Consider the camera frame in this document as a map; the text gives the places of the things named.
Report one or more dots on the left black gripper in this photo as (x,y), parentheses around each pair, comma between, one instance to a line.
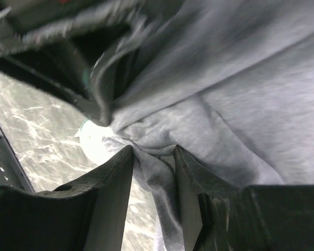
(61,69)

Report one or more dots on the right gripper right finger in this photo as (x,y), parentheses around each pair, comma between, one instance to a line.
(218,216)

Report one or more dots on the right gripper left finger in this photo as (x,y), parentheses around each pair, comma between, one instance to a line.
(87,213)

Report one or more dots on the grey garment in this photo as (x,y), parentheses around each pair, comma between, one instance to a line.
(232,82)

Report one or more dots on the white round garment tag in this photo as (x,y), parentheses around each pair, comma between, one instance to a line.
(96,142)

